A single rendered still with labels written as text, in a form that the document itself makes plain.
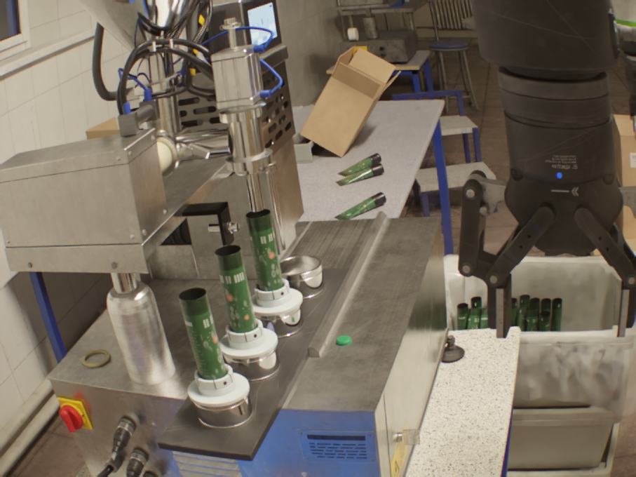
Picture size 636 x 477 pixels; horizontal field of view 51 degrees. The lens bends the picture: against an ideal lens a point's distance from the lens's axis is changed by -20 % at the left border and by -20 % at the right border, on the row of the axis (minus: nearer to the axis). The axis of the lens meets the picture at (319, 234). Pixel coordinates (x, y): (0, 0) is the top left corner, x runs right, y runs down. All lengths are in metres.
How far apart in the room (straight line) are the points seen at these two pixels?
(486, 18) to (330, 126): 2.35
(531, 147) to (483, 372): 1.04
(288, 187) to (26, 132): 1.77
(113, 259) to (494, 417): 0.69
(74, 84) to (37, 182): 2.28
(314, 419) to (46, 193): 0.43
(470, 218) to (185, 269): 0.88
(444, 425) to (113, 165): 0.71
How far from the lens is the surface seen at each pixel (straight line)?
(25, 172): 0.98
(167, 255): 1.30
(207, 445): 0.85
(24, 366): 2.86
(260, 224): 1.00
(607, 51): 0.41
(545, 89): 0.40
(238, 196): 1.20
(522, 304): 2.01
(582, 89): 0.41
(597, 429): 1.85
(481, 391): 1.38
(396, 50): 5.33
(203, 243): 1.25
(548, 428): 1.85
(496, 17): 0.40
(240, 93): 0.95
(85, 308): 3.26
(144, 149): 0.92
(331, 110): 2.72
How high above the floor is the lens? 1.53
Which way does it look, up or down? 21 degrees down
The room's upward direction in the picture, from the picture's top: 9 degrees counter-clockwise
